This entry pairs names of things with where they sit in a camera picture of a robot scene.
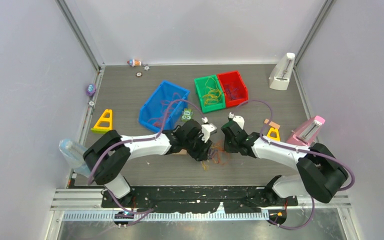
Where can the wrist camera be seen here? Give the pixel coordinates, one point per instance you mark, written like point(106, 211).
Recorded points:
point(207, 129)
point(237, 118)

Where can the clear plastic bottle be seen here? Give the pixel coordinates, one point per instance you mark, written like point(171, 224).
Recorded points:
point(73, 153)

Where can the green owl tile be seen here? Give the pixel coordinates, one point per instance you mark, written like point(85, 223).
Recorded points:
point(187, 114)

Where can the purple round toy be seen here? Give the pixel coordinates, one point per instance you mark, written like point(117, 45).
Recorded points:
point(91, 90)

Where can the wooden block centre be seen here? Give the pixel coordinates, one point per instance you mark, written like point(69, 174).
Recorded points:
point(182, 152)

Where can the white metronome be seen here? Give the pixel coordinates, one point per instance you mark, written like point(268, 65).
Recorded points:
point(280, 76)

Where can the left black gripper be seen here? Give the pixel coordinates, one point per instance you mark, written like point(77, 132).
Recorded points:
point(201, 154)

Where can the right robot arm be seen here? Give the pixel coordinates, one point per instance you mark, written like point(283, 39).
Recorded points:
point(318, 175)

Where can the yellow triangle toy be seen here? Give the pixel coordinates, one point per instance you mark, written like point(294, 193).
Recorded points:
point(274, 134)
point(105, 122)

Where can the pink metronome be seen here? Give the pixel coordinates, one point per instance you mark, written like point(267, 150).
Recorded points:
point(306, 133)

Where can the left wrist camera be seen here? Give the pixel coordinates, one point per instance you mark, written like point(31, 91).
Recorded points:
point(207, 129)

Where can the small figurine toy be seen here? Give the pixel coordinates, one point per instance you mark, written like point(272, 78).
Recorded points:
point(134, 63)

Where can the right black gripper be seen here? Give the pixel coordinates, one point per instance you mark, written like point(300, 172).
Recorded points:
point(227, 147)

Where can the yellow triangle toy right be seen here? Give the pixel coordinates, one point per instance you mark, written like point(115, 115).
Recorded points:
point(274, 134)

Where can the green plastic bin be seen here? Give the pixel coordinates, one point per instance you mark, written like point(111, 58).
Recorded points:
point(210, 94)

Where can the yellow triangle toy left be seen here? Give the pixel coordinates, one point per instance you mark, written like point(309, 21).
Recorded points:
point(105, 122)

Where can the red plastic bin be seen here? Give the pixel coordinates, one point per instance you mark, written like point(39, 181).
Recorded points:
point(234, 89)

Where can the wooden block right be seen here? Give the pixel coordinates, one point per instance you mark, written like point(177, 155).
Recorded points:
point(272, 124)

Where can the wooden block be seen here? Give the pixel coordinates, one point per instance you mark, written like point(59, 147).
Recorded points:
point(272, 124)
point(182, 152)

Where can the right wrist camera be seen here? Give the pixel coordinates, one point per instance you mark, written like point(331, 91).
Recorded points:
point(237, 118)

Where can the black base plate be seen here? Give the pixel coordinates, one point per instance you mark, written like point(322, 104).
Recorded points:
point(197, 199)

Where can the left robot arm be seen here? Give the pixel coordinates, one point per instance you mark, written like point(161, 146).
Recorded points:
point(108, 155)

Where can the blue plastic bin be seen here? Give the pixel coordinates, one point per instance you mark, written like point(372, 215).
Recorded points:
point(151, 114)

